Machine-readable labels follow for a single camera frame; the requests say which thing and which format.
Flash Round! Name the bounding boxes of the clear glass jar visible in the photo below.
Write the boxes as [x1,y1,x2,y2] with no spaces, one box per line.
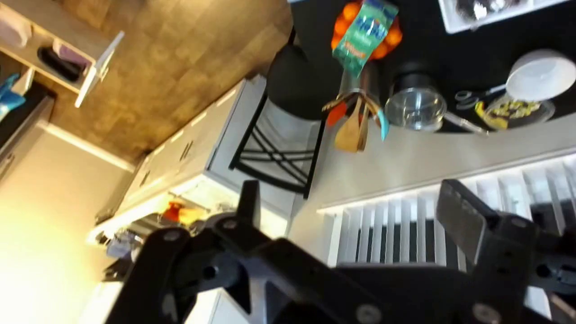
[383,70,450,133]

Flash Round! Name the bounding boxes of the plate with yellow food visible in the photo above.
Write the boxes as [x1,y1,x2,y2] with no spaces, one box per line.
[472,95,558,133]

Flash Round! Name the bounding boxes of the white low cabinet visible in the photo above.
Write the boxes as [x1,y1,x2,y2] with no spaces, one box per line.
[85,73,329,248]

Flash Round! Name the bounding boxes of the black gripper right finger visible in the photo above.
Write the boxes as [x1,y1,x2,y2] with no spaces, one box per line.
[434,178,500,269]

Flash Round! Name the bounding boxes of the bag of oranges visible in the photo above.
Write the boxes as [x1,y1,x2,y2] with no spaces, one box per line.
[328,0,405,62]

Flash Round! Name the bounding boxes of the white vertical window blinds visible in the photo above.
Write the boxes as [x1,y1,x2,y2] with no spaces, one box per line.
[315,151,576,269]

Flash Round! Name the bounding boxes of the white rectangular tray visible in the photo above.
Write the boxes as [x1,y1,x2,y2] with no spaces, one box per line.
[436,0,569,35]

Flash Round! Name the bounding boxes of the teal blue object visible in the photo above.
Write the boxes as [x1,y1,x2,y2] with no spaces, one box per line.
[0,71,29,122]

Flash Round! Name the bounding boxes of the black dining table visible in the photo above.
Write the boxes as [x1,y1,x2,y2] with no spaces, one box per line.
[290,0,576,136]

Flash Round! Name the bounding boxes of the orange clutter item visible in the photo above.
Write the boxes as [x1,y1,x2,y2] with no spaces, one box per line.
[160,199,207,228]

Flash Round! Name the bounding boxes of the black item on shelf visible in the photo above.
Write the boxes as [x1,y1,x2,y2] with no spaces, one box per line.
[36,44,86,84]

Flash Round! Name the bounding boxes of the utensil holder with wooden spoons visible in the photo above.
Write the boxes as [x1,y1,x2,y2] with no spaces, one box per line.
[320,61,392,152]

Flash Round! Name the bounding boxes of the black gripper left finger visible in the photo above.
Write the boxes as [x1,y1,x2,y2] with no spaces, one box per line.
[236,178,263,230]

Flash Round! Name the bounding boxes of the white round bowl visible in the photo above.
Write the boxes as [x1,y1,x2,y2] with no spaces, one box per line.
[504,46,576,104]

